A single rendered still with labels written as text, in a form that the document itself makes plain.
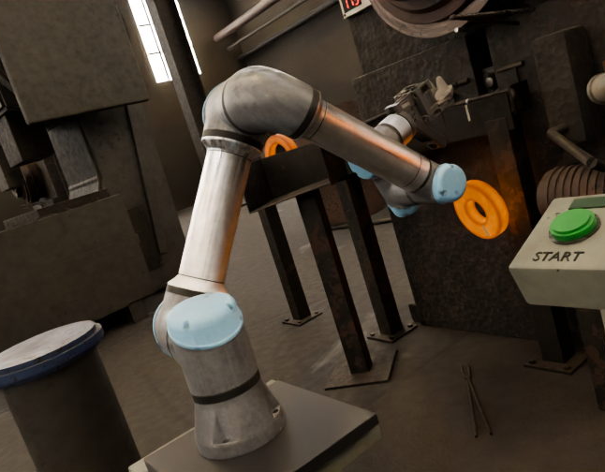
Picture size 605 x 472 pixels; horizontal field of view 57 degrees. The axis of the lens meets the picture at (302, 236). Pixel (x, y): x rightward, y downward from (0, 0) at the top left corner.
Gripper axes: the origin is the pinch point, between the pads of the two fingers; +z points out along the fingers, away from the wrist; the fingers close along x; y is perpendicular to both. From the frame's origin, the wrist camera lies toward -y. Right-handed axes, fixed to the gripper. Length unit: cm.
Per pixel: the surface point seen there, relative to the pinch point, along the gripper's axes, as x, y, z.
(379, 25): 35.0, 17.3, 27.4
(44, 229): 234, 10, -53
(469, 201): 3.5, -27.3, -7.3
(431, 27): 4.7, 13.8, 10.2
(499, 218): -5.8, -30.7, -10.8
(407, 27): 11.8, 16.0, 10.9
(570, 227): -61, 7, -67
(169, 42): 637, 84, 301
